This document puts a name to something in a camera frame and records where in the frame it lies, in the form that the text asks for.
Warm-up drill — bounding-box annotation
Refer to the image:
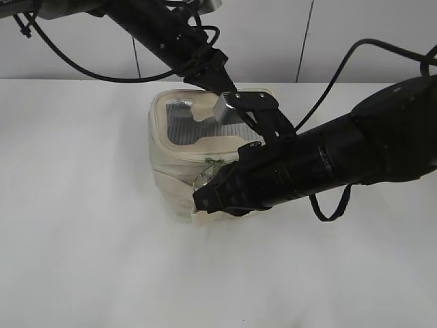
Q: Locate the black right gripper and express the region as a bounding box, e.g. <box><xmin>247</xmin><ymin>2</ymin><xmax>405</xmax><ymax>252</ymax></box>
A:
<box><xmin>193</xmin><ymin>143</ymin><xmax>306</xmax><ymax>217</ymax></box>

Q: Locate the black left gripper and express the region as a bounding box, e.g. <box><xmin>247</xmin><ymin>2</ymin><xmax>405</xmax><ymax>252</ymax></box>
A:
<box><xmin>178</xmin><ymin>46</ymin><xmax>237</xmax><ymax>95</ymax></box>

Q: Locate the silver zipper pull ring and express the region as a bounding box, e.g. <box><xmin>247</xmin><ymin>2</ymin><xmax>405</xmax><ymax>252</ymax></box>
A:
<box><xmin>192</xmin><ymin>157</ymin><xmax>226</xmax><ymax>191</ymax></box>

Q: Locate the cream zippered bag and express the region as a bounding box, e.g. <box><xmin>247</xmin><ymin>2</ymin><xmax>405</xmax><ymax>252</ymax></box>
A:
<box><xmin>148</xmin><ymin>90</ymin><xmax>263</xmax><ymax>224</ymax></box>

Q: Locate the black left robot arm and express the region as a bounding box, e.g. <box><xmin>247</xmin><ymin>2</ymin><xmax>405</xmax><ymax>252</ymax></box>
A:
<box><xmin>1</xmin><ymin>0</ymin><xmax>236</xmax><ymax>95</ymax></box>

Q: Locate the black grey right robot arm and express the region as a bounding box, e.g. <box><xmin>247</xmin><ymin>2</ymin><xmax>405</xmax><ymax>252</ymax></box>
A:
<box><xmin>193</xmin><ymin>76</ymin><xmax>436</xmax><ymax>222</ymax></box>

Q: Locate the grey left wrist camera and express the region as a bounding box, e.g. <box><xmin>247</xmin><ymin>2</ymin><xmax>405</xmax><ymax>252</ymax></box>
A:
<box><xmin>212</xmin><ymin>92</ymin><xmax>243</xmax><ymax>125</ymax></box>

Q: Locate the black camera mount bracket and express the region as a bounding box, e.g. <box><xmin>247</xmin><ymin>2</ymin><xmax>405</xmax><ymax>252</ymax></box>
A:
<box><xmin>233</xmin><ymin>92</ymin><xmax>296</xmax><ymax>144</ymax></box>

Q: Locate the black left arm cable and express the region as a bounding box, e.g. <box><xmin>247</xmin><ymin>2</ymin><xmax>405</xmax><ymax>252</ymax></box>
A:
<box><xmin>13</xmin><ymin>6</ymin><xmax>221</xmax><ymax>84</ymax></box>

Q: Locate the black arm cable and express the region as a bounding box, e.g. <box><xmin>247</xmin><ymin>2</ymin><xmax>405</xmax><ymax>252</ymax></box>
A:
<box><xmin>293</xmin><ymin>38</ymin><xmax>437</xmax><ymax>223</ymax></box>
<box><xmin>13</xmin><ymin>6</ymin><xmax>221</xmax><ymax>84</ymax></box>

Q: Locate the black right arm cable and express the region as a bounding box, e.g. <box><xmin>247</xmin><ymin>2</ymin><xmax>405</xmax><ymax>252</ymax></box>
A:
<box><xmin>293</xmin><ymin>38</ymin><xmax>437</xmax><ymax>223</ymax></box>

